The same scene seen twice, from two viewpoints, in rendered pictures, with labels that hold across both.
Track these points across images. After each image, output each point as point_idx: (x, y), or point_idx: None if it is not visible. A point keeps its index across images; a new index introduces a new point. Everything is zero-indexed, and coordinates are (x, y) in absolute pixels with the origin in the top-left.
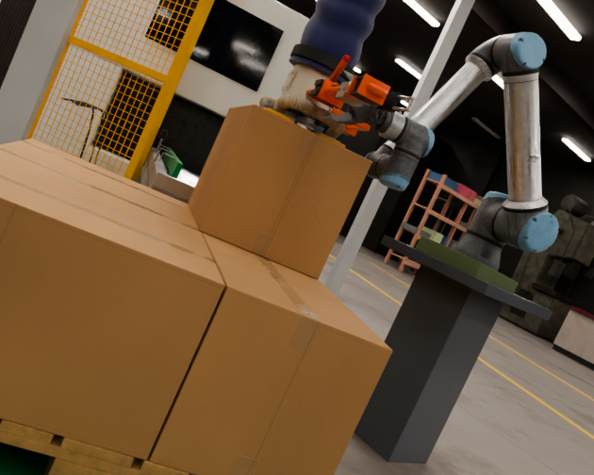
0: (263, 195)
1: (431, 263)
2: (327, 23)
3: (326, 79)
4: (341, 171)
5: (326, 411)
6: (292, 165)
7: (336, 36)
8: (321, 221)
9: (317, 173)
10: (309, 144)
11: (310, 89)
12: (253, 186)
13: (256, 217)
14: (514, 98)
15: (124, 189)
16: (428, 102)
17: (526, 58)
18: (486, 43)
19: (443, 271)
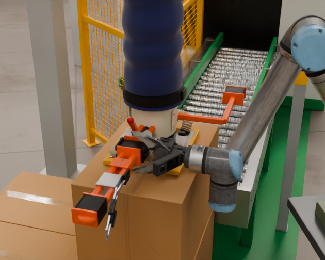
0: (109, 243)
1: (313, 243)
2: (130, 66)
3: (117, 147)
4: (159, 215)
5: None
6: (119, 219)
7: (139, 78)
8: (161, 254)
9: (141, 222)
10: (124, 202)
11: (141, 124)
12: (98, 239)
13: (112, 258)
14: (321, 97)
15: (51, 226)
16: (250, 104)
17: (308, 63)
18: (288, 31)
19: (320, 257)
